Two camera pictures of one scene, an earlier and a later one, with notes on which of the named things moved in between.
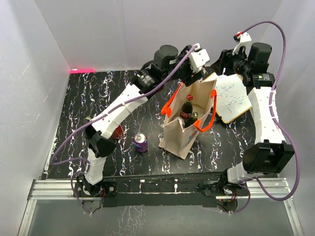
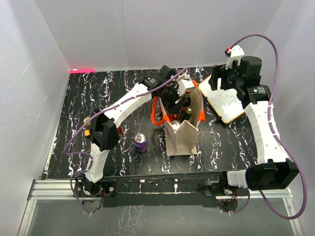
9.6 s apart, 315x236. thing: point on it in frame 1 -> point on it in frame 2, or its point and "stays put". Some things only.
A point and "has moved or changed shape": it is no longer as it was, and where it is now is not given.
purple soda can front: [141, 142] stays put
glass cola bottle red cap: [186, 109] has moved or changed shape
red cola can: [118, 133] stays put
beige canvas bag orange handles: [175, 139] has moved or changed shape
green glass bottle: [191, 121] -> [187, 115]
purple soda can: [181, 121] -> [175, 124]
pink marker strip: [81, 71] stays put
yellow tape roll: [86, 119] stays put
